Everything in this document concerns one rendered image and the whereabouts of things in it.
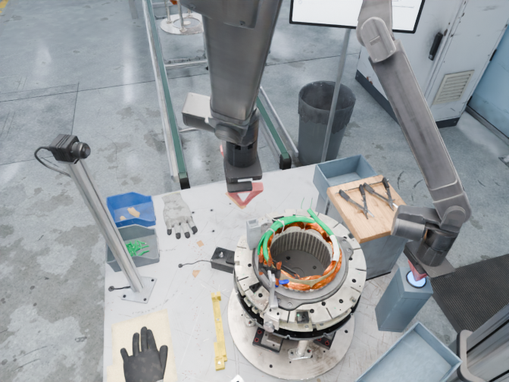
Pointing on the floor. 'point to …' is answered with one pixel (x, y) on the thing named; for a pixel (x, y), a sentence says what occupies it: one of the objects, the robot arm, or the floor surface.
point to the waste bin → (316, 141)
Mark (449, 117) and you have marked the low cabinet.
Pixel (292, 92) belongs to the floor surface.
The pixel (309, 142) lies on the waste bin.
